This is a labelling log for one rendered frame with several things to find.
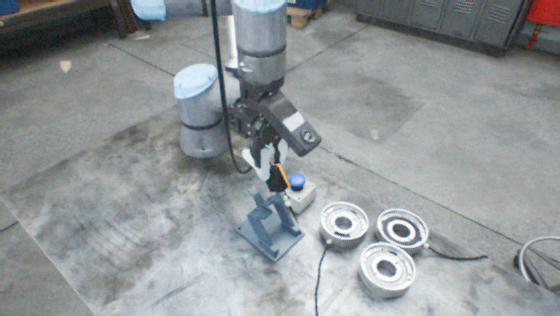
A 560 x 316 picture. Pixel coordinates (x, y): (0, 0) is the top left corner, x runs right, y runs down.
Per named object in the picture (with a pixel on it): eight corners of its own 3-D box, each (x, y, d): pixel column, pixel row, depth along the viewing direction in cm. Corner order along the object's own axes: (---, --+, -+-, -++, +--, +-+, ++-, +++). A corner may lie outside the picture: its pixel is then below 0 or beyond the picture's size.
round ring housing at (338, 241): (335, 206, 87) (337, 195, 84) (373, 228, 82) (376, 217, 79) (310, 233, 81) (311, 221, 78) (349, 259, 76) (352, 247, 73)
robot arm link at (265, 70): (297, 46, 53) (258, 64, 48) (296, 74, 56) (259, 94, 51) (261, 33, 57) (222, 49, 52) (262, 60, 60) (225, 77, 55)
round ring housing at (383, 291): (400, 311, 67) (405, 300, 64) (349, 282, 71) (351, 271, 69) (417, 270, 74) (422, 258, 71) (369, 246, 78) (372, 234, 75)
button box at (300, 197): (315, 198, 89) (317, 184, 86) (298, 214, 85) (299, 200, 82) (290, 183, 93) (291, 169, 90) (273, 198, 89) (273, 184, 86)
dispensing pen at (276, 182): (300, 230, 68) (263, 153, 64) (287, 228, 71) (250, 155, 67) (308, 223, 69) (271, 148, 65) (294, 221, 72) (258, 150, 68)
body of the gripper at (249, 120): (259, 116, 68) (256, 56, 60) (293, 134, 64) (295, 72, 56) (229, 133, 64) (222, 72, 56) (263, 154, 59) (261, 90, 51)
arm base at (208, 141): (170, 143, 106) (163, 116, 100) (208, 122, 115) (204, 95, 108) (203, 165, 99) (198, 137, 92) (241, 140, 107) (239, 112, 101)
